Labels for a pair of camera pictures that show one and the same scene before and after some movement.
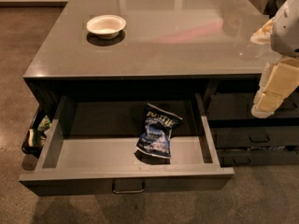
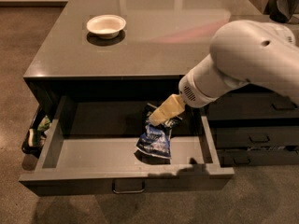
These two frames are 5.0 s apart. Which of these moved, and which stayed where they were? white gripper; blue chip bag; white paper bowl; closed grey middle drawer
Moved: white gripper
Stayed: white paper bowl; closed grey middle drawer; blue chip bag
